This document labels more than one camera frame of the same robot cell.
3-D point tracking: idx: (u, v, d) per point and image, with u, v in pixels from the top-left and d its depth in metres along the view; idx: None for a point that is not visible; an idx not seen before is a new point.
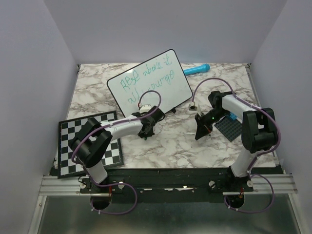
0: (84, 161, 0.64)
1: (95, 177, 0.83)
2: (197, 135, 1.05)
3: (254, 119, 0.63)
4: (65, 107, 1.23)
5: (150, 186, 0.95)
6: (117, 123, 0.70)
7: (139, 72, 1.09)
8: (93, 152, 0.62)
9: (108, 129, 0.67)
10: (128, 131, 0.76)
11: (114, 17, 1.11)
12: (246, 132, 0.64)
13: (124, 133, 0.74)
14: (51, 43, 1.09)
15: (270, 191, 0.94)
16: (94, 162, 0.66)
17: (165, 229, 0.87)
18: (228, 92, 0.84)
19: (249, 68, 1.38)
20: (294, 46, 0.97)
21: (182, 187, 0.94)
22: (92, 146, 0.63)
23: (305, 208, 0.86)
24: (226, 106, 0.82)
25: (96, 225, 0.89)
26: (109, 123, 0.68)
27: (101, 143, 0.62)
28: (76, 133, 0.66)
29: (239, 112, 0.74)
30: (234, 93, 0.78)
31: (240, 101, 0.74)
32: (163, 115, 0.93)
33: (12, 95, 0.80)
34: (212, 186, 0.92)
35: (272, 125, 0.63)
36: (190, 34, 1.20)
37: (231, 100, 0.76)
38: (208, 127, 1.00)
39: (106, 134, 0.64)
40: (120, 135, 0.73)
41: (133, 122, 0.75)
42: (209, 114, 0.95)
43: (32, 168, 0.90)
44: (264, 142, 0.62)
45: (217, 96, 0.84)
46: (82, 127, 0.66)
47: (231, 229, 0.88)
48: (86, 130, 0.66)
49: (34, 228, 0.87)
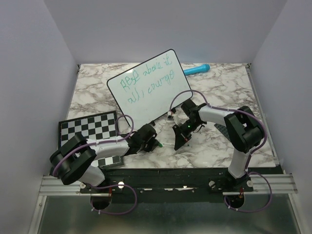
0: (62, 177, 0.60)
1: (91, 181, 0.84)
2: (176, 145, 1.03)
3: (237, 121, 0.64)
4: (65, 106, 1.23)
5: (150, 186, 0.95)
6: (104, 142, 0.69)
7: (139, 72, 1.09)
8: (73, 170, 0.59)
9: (93, 147, 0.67)
10: (115, 151, 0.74)
11: (114, 17, 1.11)
12: (233, 134, 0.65)
13: (109, 153, 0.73)
14: (51, 42, 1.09)
15: (269, 191, 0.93)
16: (73, 180, 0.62)
17: (165, 229, 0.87)
18: (203, 103, 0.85)
19: (249, 68, 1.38)
20: (294, 46, 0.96)
21: (182, 187, 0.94)
22: (73, 164, 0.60)
23: (305, 208, 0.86)
24: (204, 117, 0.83)
25: (96, 225, 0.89)
26: (95, 141, 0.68)
27: (84, 162, 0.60)
28: (60, 148, 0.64)
29: (220, 119, 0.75)
30: (209, 104, 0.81)
31: (216, 109, 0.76)
32: (154, 132, 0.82)
33: (12, 94, 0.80)
34: (212, 186, 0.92)
35: (254, 120, 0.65)
36: (190, 34, 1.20)
37: (208, 110, 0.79)
38: (184, 136, 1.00)
39: (90, 153, 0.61)
40: (103, 155, 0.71)
41: (120, 143, 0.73)
42: (186, 123, 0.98)
43: (32, 168, 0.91)
44: (254, 137, 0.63)
45: (193, 111, 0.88)
46: (67, 142, 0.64)
47: (231, 229, 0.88)
48: (69, 146, 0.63)
49: (35, 228, 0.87)
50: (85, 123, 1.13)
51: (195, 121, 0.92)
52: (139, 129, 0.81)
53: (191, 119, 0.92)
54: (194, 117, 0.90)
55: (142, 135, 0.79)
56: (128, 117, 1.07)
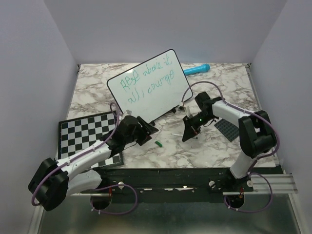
0: (43, 204, 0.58)
1: (89, 186, 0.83)
2: (183, 137, 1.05)
3: (251, 125, 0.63)
4: (65, 106, 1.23)
5: (150, 185, 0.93)
6: (76, 158, 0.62)
7: (139, 72, 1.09)
8: (49, 197, 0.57)
9: (66, 168, 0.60)
10: (96, 159, 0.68)
11: (114, 17, 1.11)
12: (244, 138, 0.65)
13: (89, 165, 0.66)
14: (51, 43, 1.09)
15: (269, 191, 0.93)
16: (56, 202, 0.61)
17: (165, 229, 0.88)
18: (218, 98, 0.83)
19: (249, 68, 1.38)
20: (294, 47, 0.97)
21: (182, 187, 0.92)
22: (49, 191, 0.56)
23: (304, 208, 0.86)
24: (217, 112, 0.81)
25: (96, 225, 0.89)
26: (67, 161, 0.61)
27: (57, 188, 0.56)
28: (35, 177, 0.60)
29: (233, 119, 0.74)
30: (224, 100, 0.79)
31: (231, 107, 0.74)
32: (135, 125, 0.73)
33: (13, 95, 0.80)
34: (212, 186, 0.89)
35: (268, 127, 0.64)
36: (190, 34, 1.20)
37: (223, 106, 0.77)
38: (194, 129, 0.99)
39: (63, 177, 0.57)
40: (82, 168, 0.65)
41: (99, 149, 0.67)
42: (198, 116, 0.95)
43: (32, 169, 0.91)
44: (265, 145, 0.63)
45: (206, 104, 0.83)
46: (38, 169, 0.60)
47: (231, 229, 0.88)
48: (42, 173, 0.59)
49: (35, 228, 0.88)
50: (85, 123, 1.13)
51: (206, 114, 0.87)
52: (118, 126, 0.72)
53: (204, 113, 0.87)
54: (205, 110, 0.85)
55: (124, 131, 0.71)
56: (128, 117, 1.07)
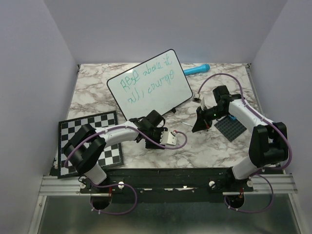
0: (76, 166, 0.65)
1: (93, 179, 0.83)
2: (194, 127, 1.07)
3: (265, 136, 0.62)
4: (65, 106, 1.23)
5: (150, 186, 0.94)
6: (112, 129, 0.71)
7: (139, 72, 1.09)
8: (86, 159, 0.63)
9: (103, 136, 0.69)
10: (126, 136, 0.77)
11: (114, 17, 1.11)
12: (255, 146, 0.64)
13: (120, 139, 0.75)
14: (51, 43, 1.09)
15: (270, 191, 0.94)
16: (87, 168, 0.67)
17: (165, 229, 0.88)
18: (238, 96, 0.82)
19: (249, 68, 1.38)
20: (293, 47, 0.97)
21: (182, 187, 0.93)
22: (86, 153, 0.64)
23: (304, 208, 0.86)
24: (232, 110, 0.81)
25: (96, 225, 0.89)
26: (105, 129, 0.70)
27: (95, 150, 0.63)
28: (72, 139, 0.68)
29: (248, 123, 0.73)
30: (243, 100, 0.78)
31: (250, 111, 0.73)
32: (162, 118, 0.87)
33: (12, 95, 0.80)
34: (212, 186, 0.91)
35: (282, 142, 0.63)
36: (190, 34, 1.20)
37: (241, 107, 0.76)
38: (207, 123, 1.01)
39: (100, 142, 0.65)
40: (113, 142, 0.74)
41: (129, 129, 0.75)
42: (212, 110, 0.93)
43: (32, 169, 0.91)
44: (274, 159, 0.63)
45: (224, 99, 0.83)
46: (76, 133, 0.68)
47: (231, 229, 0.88)
48: (81, 136, 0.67)
49: (35, 228, 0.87)
50: (84, 123, 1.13)
51: (222, 110, 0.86)
52: (148, 115, 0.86)
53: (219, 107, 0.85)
54: (222, 105, 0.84)
55: (151, 120, 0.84)
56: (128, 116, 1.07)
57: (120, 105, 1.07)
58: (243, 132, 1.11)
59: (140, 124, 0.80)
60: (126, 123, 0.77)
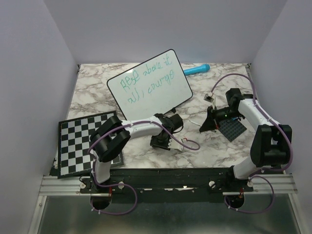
0: (100, 155, 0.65)
1: (103, 174, 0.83)
2: (202, 127, 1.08)
3: (268, 137, 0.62)
4: (65, 106, 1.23)
5: (150, 186, 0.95)
6: (138, 123, 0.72)
7: (139, 72, 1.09)
8: (110, 149, 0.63)
9: (128, 129, 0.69)
10: (149, 131, 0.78)
11: (114, 17, 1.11)
12: (257, 146, 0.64)
13: (143, 133, 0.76)
14: (51, 43, 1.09)
15: (270, 191, 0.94)
16: (109, 158, 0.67)
17: (165, 229, 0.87)
18: (249, 96, 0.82)
19: (249, 68, 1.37)
20: (294, 46, 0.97)
21: (182, 187, 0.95)
22: (110, 144, 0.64)
23: (304, 208, 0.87)
24: (242, 109, 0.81)
25: (96, 225, 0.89)
26: (130, 123, 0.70)
27: (120, 142, 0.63)
28: (99, 128, 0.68)
29: (254, 122, 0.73)
30: (255, 100, 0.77)
31: (258, 111, 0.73)
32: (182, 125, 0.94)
33: (12, 95, 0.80)
34: (212, 186, 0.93)
35: (285, 144, 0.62)
36: (190, 34, 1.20)
37: (249, 106, 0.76)
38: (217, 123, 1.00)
39: (125, 134, 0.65)
40: (136, 135, 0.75)
41: (154, 125, 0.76)
42: (224, 111, 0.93)
43: (32, 169, 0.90)
44: (275, 159, 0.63)
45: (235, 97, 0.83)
46: (104, 123, 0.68)
47: (231, 229, 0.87)
48: (107, 126, 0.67)
49: (34, 228, 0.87)
50: (85, 123, 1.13)
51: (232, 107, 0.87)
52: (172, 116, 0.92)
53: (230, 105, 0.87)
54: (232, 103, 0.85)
55: (174, 121, 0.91)
56: (128, 116, 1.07)
57: (120, 105, 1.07)
58: (243, 132, 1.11)
59: (164, 120, 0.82)
60: (150, 118, 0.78)
